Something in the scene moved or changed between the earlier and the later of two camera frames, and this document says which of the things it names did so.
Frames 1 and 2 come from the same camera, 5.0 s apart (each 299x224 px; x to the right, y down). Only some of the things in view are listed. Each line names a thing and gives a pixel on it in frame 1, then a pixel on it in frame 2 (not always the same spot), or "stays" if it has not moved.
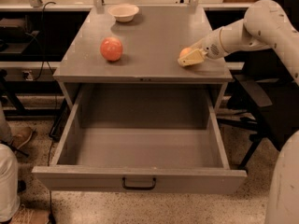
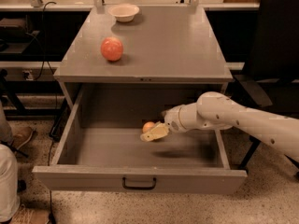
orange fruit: [185, 50] to [148, 126]
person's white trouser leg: [9, 202] stays
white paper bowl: [123, 12] stays
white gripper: [211, 48] to [172, 119]
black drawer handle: [138, 188] stays
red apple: [111, 49] stays
